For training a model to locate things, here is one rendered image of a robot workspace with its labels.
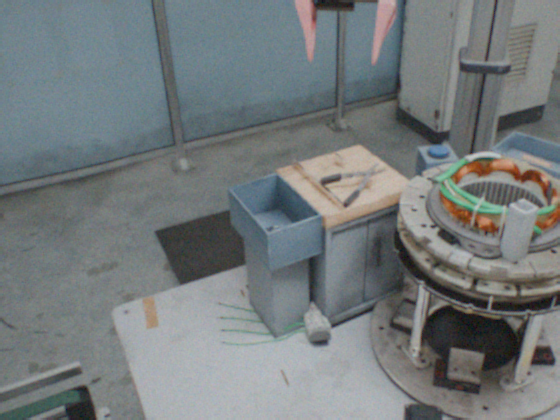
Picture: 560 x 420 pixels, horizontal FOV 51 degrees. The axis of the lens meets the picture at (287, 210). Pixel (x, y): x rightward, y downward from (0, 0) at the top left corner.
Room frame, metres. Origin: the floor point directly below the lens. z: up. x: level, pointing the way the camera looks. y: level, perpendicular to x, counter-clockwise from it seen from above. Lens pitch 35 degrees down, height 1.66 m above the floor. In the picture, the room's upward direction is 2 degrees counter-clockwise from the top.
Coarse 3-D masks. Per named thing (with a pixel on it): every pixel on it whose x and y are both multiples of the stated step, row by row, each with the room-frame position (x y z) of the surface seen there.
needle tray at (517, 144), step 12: (516, 132) 1.12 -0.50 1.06; (504, 144) 1.09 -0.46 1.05; (516, 144) 1.12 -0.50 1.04; (528, 144) 1.10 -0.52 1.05; (540, 144) 1.08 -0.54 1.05; (552, 144) 1.07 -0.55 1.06; (504, 156) 1.03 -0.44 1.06; (516, 156) 1.09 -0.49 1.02; (528, 156) 1.09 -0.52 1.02; (540, 156) 1.08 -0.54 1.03; (552, 156) 1.06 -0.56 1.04; (540, 168) 0.98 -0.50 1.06
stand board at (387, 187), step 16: (320, 160) 1.03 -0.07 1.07; (352, 160) 1.02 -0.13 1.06; (368, 160) 1.02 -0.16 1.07; (288, 176) 0.97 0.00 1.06; (320, 176) 0.97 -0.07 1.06; (384, 176) 0.96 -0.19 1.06; (400, 176) 0.96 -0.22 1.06; (304, 192) 0.91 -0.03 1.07; (320, 192) 0.91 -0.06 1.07; (336, 192) 0.91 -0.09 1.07; (368, 192) 0.91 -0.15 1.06; (384, 192) 0.90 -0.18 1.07; (400, 192) 0.90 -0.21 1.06; (320, 208) 0.86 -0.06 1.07; (336, 208) 0.86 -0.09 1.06; (352, 208) 0.86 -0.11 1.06; (368, 208) 0.87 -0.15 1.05; (336, 224) 0.84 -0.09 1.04
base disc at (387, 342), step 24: (408, 288) 0.93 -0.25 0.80; (384, 312) 0.86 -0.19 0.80; (432, 312) 0.86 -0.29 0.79; (552, 312) 0.84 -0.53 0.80; (384, 336) 0.80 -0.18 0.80; (408, 336) 0.79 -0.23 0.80; (552, 336) 0.78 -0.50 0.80; (384, 360) 0.74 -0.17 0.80; (408, 360) 0.74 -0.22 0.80; (432, 360) 0.73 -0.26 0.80; (408, 384) 0.68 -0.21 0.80; (432, 384) 0.68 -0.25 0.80; (528, 384) 0.67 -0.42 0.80; (552, 384) 0.67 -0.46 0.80; (456, 408) 0.63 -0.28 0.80; (480, 408) 0.62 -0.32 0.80; (504, 408) 0.62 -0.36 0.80; (528, 408) 0.62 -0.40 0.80
